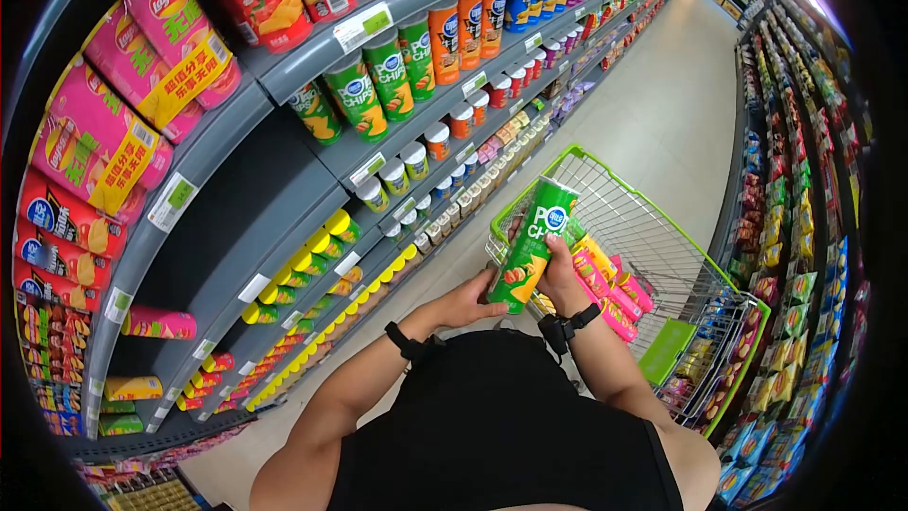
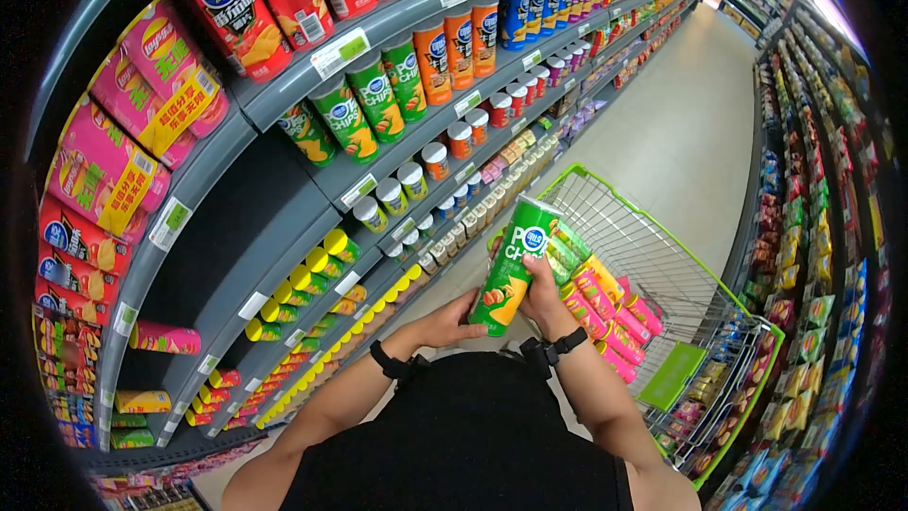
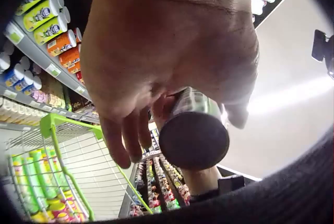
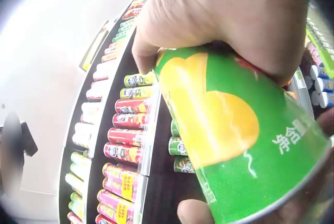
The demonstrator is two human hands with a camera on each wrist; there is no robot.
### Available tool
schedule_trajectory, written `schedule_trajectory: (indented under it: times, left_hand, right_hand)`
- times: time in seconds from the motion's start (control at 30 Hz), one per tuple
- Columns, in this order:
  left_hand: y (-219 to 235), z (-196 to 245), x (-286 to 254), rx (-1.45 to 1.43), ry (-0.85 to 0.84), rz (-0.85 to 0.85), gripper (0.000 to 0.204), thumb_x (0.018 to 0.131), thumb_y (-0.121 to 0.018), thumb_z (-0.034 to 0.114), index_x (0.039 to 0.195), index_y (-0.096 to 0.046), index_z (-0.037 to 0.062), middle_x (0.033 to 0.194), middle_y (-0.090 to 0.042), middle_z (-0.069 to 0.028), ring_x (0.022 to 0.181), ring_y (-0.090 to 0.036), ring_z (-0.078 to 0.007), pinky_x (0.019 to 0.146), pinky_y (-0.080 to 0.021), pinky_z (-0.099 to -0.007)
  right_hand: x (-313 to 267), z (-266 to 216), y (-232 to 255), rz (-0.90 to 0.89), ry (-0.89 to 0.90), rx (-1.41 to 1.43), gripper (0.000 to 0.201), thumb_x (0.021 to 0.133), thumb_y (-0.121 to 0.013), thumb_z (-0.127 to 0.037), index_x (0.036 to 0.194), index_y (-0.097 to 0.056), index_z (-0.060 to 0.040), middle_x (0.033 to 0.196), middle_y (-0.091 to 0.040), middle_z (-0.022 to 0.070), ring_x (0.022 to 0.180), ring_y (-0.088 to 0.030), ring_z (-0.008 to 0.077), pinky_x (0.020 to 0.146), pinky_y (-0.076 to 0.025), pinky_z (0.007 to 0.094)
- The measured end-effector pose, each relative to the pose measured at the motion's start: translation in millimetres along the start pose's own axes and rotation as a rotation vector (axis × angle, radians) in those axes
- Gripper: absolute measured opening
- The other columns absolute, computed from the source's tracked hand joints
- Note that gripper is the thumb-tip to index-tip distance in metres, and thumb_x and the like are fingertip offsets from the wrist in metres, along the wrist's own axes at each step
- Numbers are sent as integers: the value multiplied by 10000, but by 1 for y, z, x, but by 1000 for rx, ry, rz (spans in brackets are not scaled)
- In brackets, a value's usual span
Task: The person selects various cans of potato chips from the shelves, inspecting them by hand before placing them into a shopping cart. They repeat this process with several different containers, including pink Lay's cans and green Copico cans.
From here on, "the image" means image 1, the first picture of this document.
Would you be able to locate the person's right hand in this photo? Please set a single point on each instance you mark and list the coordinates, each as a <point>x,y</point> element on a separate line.
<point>562,280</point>

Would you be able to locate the person's left hand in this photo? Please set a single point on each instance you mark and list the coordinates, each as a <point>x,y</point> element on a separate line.
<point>457,305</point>

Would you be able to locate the person's right fingers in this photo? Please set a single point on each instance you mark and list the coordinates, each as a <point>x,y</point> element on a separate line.
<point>513,228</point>

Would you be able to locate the person's right thumb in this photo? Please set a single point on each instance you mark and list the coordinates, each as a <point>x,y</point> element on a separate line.
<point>555,250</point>

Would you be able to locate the person's left index finger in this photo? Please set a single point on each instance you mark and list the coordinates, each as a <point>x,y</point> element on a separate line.
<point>481,281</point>

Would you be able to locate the person's left thumb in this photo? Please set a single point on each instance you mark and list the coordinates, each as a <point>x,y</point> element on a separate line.
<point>491,310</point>

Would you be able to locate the green chip can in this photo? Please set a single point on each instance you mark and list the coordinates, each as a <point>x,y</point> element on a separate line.
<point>532,241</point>

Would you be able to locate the yellow snack packet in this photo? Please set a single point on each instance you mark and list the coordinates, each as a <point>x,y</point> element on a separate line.
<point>594,255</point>

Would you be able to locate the black wrist band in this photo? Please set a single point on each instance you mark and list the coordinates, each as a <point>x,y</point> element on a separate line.
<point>410,344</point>
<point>564,326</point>

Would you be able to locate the pink snack packet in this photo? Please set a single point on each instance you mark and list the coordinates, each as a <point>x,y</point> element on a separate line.
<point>633,292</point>
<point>611,309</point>

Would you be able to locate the person's body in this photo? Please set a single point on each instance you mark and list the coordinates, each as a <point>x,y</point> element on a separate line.
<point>496,433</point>

